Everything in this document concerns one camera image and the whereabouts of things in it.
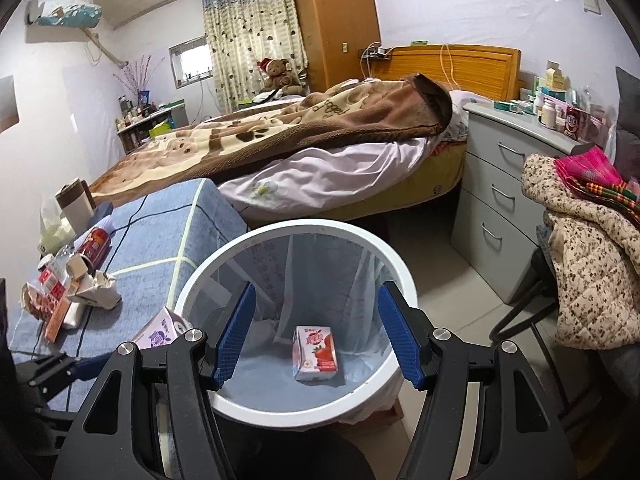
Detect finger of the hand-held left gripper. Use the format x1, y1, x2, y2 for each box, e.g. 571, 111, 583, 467
11, 352, 108, 401

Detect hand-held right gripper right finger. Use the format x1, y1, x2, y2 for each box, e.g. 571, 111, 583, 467
377, 281, 586, 480

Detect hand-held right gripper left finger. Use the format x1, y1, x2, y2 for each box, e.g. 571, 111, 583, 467
50, 281, 257, 480

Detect strawberry milk carton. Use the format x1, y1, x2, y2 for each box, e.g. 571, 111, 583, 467
291, 325, 341, 383

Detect white round trash bin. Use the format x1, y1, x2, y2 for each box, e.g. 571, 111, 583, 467
175, 224, 418, 433

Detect red cartoon drink can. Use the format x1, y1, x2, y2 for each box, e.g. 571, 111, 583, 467
75, 226, 112, 266

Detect orange slim box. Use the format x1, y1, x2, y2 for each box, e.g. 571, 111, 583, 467
44, 297, 74, 344

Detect torn brown and white carton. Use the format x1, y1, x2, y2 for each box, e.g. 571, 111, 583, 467
20, 282, 57, 322

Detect purple milk carton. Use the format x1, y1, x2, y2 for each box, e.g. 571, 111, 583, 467
131, 307, 193, 351

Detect translucent white bin liner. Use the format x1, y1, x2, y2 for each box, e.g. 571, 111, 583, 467
200, 232, 401, 411

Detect crumpled white carton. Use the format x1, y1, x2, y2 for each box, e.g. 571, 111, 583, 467
67, 255, 122, 309

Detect black metal chair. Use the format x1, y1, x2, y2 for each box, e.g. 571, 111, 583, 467
487, 247, 576, 421

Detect blue checked tablecloth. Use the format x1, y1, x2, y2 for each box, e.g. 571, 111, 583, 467
7, 178, 251, 411

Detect cream and brown lidded cup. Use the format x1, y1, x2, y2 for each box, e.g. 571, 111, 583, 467
55, 178, 96, 233

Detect lilac quilt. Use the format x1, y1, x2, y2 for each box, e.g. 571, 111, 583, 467
218, 137, 451, 214

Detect grey drawer chest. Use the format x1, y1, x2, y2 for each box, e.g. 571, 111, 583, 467
450, 102, 593, 306

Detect floral padded jacket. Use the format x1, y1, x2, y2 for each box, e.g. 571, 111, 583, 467
522, 154, 640, 351

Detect brown printed blanket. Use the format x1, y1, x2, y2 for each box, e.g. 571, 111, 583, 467
87, 72, 453, 211

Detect cluttered desk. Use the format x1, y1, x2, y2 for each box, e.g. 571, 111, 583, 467
116, 102, 191, 154

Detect pink plaid cloth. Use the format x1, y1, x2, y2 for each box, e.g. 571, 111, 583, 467
555, 146, 640, 226

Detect brown teddy bear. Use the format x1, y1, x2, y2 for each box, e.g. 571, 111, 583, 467
257, 57, 304, 96

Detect dried branches in vase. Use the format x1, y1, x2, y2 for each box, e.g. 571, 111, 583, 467
114, 55, 166, 106

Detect wooden headboard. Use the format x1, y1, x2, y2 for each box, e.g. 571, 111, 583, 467
387, 44, 522, 102

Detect red cartoon face box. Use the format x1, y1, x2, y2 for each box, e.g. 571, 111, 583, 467
560, 107, 606, 142

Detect small barred window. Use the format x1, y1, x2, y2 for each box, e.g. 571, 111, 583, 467
169, 36, 213, 88

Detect heart patterned curtain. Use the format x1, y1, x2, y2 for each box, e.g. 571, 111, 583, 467
201, 0, 308, 113

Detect wrapped air conditioner pipe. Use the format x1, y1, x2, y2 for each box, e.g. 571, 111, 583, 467
82, 27, 133, 68

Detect wooden wardrobe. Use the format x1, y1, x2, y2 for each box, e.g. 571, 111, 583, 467
291, 0, 383, 93

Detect black cable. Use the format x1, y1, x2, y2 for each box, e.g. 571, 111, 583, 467
107, 194, 151, 233

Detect wall air conditioner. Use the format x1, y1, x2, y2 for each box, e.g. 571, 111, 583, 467
25, 0, 103, 28

